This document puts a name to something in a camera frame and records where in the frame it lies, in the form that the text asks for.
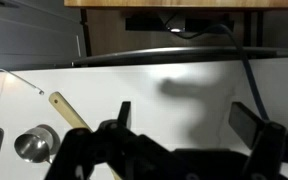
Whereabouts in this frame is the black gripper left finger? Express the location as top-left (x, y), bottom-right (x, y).
top-left (45, 101), bottom-right (171, 180)

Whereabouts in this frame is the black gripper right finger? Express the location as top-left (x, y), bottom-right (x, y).
top-left (229, 102), bottom-right (288, 180)

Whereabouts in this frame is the wooden spoon on counter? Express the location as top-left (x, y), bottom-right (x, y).
top-left (48, 91), bottom-right (122, 180)

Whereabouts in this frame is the wooden cart top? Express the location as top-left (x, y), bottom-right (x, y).
top-left (64, 0), bottom-right (288, 8)

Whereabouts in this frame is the steel measuring cup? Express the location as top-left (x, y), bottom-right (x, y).
top-left (14, 124), bottom-right (61, 164)

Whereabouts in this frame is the blue power cable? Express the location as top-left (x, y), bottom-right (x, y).
top-left (170, 23), bottom-right (270, 121)

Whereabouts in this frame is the thin white wire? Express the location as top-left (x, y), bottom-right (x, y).
top-left (0, 68), bottom-right (46, 134)

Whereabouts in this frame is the dishwasher bar handle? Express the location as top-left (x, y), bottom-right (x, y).
top-left (72, 46), bottom-right (288, 67)

